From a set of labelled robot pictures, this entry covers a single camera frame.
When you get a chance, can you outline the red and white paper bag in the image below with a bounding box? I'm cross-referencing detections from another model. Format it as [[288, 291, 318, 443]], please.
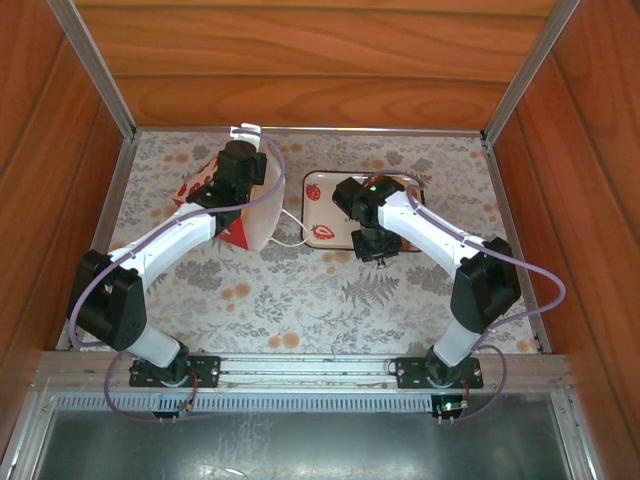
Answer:
[[172, 132, 312, 251]]

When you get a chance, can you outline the white strawberry print tray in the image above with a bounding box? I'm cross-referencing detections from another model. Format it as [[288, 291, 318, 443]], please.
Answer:
[[302, 170, 426, 254]]

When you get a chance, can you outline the aluminium rear edge strip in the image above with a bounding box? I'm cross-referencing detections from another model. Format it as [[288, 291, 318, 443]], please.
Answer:
[[134, 125, 486, 138]]

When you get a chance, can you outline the floral patterned tablecloth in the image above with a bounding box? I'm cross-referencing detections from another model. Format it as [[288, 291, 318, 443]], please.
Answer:
[[62, 130, 544, 356]]

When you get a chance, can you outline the aluminium side edge strip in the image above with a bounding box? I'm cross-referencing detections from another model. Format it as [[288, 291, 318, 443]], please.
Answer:
[[57, 137, 137, 351], [482, 139, 551, 354]]

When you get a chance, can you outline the circuit board with green light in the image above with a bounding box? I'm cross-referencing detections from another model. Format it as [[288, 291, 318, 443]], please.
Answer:
[[432, 394, 471, 419]]

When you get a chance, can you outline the shiny metal sheet panel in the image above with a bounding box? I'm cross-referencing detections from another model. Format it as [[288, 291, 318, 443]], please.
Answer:
[[34, 394, 571, 480]]

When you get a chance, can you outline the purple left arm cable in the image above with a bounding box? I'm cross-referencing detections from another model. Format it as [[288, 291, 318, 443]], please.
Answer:
[[68, 133, 287, 426]]

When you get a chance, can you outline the aluminium frame post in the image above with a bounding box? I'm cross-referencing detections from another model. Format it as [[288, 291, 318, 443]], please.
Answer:
[[48, 0, 137, 142], [482, 0, 581, 145]]

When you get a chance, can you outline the aluminium mounting rail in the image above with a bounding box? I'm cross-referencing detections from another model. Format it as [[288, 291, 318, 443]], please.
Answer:
[[29, 351, 574, 394]]

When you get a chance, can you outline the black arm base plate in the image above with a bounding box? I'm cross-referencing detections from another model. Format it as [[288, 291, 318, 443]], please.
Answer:
[[128, 354, 222, 390], [394, 355, 485, 391]]

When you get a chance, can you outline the grey slotted cable duct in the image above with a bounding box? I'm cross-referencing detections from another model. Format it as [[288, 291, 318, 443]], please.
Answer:
[[52, 392, 436, 414]]

